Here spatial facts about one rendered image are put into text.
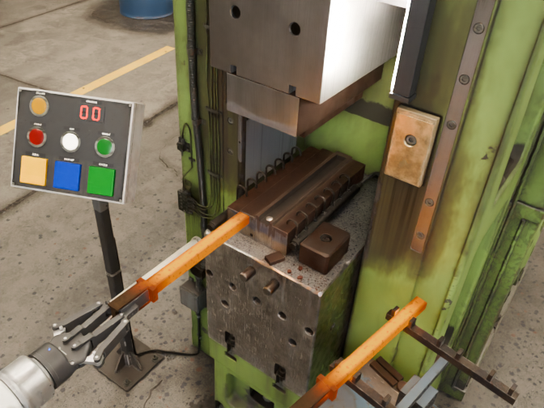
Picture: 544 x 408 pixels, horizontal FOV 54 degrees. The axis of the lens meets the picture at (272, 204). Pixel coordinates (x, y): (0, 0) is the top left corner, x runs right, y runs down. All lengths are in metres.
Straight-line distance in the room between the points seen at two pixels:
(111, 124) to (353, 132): 0.73
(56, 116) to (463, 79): 1.05
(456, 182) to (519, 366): 1.47
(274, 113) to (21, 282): 1.87
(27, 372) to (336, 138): 1.16
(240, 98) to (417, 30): 0.42
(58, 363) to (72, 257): 1.88
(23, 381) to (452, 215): 0.92
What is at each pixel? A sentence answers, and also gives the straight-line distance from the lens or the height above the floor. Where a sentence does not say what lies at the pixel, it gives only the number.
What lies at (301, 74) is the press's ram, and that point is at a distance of 1.12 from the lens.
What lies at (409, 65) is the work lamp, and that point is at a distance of 1.12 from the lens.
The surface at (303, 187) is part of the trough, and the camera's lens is 1.52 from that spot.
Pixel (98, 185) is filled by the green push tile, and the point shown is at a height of 1.00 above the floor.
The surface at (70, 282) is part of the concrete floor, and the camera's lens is 2.72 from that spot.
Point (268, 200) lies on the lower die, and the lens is 1.45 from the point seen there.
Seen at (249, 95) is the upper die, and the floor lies 1.33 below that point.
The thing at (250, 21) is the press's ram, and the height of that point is 1.49.
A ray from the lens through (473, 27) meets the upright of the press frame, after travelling 1.10.
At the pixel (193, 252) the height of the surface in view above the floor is 1.07.
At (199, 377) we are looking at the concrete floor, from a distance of 2.27.
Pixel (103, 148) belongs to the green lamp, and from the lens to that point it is 1.52.
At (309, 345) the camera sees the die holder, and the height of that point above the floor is 0.71.
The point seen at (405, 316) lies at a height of 0.94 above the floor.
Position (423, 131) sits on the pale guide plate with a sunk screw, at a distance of 1.17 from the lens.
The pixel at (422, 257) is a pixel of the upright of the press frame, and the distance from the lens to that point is 1.36.
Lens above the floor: 1.86
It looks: 37 degrees down
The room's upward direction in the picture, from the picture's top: 3 degrees clockwise
